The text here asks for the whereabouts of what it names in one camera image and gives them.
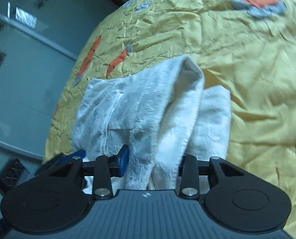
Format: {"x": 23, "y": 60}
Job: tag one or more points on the white textured pant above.
{"x": 161, "y": 113}

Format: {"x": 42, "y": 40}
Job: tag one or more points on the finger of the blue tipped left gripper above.
{"x": 122, "y": 160}

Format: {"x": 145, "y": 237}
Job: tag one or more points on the white wardrobe door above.
{"x": 40, "y": 41}

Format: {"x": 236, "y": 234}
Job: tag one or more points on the yellow orange patterned bedsheet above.
{"x": 247, "y": 46}

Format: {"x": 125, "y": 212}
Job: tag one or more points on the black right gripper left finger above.
{"x": 102, "y": 170}

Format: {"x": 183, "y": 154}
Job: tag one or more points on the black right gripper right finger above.
{"x": 189, "y": 170}

